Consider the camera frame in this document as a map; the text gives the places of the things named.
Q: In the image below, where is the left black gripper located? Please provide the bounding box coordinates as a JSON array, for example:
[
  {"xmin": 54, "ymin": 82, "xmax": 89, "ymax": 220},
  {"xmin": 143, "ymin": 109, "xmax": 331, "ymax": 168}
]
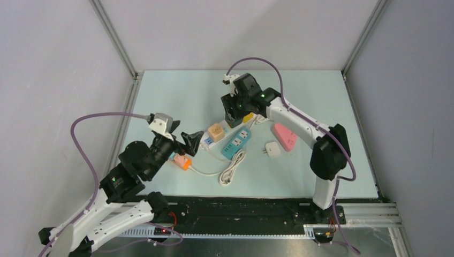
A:
[{"xmin": 145, "ymin": 120, "xmax": 204, "ymax": 179}]

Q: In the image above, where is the white multicolour power strip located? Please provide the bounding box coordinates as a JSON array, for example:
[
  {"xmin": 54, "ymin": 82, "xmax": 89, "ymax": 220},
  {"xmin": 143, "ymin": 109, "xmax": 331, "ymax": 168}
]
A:
[{"xmin": 199, "ymin": 113, "xmax": 266, "ymax": 150}]

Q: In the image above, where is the orange power strip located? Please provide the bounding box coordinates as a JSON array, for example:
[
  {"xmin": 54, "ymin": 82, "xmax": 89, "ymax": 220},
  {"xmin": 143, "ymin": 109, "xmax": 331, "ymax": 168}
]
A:
[{"xmin": 169, "ymin": 153, "xmax": 192, "ymax": 171}]

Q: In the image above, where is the beige cube plug adapter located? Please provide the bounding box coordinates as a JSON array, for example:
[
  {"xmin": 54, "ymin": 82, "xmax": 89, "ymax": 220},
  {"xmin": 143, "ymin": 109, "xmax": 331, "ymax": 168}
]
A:
[{"xmin": 207, "ymin": 123, "xmax": 225, "ymax": 142}]

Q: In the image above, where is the white plug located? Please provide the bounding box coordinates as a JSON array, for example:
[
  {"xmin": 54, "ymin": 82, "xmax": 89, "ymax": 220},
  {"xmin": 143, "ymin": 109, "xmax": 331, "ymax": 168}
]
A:
[{"xmin": 264, "ymin": 141, "xmax": 281, "ymax": 157}]

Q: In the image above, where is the pink triangular power strip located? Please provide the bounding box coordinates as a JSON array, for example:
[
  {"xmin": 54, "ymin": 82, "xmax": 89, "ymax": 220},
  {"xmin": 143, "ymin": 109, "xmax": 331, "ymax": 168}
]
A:
[{"xmin": 272, "ymin": 123, "xmax": 298, "ymax": 152}]

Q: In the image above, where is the yellow cube plug adapter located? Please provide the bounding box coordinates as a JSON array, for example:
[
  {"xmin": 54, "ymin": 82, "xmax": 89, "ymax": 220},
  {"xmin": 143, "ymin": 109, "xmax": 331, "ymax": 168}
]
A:
[{"xmin": 243, "ymin": 112, "xmax": 254, "ymax": 123}]

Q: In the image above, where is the pink small plug adapter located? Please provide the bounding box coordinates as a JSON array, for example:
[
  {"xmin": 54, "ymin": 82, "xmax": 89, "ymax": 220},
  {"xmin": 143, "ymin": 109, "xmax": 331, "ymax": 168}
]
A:
[{"xmin": 174, "ymin": 155, "xmax": 188, "ymax": 167}]

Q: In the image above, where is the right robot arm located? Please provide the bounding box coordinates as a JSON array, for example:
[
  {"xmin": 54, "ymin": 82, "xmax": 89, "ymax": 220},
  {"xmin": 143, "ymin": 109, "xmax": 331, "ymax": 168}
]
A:
[{"xmin": 221, "ymin": 73, "xmax": 351, "ymax": 224}]

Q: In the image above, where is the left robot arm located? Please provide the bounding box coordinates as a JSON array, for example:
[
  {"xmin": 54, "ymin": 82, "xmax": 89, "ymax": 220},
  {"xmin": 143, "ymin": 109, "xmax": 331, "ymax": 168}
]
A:
[{"xmin": 38, "ymin": 115, "xmax": 204, "ymax": 256}]

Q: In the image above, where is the blue power strip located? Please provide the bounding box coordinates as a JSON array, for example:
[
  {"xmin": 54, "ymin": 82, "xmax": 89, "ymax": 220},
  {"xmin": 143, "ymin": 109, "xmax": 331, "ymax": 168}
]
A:
[{"xmin": 222, "ymin": 126, "xmax": 252, "ymax": 160}]

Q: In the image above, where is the left circuit board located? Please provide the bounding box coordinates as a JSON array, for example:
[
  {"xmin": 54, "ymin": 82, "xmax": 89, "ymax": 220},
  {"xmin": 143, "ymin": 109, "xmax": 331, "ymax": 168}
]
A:
[{"xmin": 153, "ymin": 227, "xmax": 172, "ymax": 236}]

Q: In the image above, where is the circuit board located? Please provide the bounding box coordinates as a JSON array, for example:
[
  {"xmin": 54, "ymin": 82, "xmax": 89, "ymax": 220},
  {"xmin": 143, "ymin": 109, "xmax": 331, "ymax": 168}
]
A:
[
  {"xmin": 313, "ymin": 230, "xmax": 335, "ymax": 244},
  {"xmin": 153, "ymin": 227, "xmax": 172, "ymax": 236}
]

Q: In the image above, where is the right circuit board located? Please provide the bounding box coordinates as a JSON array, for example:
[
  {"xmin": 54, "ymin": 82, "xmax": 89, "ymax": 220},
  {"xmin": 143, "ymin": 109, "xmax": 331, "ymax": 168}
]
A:
[{"xmin": 313, "ymin": 230, "xmax": 335, "ymax": 244}]

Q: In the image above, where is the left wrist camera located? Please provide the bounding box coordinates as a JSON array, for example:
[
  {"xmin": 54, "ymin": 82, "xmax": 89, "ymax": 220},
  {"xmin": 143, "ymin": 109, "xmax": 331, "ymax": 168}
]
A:
[{"xmin": 148, "ymin": 112, "xmax": 173, "ymax": 135}]

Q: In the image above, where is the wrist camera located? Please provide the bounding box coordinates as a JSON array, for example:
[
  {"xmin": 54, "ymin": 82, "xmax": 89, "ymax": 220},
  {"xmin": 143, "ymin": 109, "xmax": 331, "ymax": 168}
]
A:
[
  {"xmin": 148, "ymin": 112, "xmax": 173, "ymax": 135},
  {"xmin": 222, "ymin": 74, "xmax": 240, "ymax": 97}
]

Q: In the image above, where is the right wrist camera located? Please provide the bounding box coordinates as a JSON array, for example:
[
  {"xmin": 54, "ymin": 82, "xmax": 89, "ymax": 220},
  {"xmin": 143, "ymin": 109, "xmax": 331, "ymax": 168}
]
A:
[{"xmin": 222, "ymin": 74, "xmax": 240, "ymax": 97}]

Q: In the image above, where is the coiled white cord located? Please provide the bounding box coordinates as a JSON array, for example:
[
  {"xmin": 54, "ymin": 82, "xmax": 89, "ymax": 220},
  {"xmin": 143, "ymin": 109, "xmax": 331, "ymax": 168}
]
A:
[{"xmin": 190, "ymin": 149, "xmax": 247, "ymax": 187}]

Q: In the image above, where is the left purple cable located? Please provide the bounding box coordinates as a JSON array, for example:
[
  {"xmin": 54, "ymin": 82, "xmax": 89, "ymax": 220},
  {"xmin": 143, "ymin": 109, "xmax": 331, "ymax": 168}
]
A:
[{"xmin": 37, "ymin": 112, "xmax": 152, "ymax": 257}]

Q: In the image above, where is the purple cable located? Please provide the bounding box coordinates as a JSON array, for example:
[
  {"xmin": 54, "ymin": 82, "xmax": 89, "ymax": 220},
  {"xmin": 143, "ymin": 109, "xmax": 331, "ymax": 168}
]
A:
[
  {"xmin": 225, "ymin": 57, "xmax": 361, "ymax": 256},
  {"xmin": 37, "ymin": 112, "xmax": 152, "ymax": 257}
]

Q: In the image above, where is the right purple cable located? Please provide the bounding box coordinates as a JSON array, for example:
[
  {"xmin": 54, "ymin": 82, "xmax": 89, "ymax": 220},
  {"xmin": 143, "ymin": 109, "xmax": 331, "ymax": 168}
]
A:
[{"xmin": 225, "ymin": 57, "xmax": 361, "ymax": 256}]

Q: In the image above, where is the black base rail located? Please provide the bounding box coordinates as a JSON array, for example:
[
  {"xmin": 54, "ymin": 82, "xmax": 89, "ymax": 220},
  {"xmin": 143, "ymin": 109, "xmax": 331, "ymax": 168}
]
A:
[{"xmin": 155, "ymin": 196, "xmax": 346, "ymax": 236}]

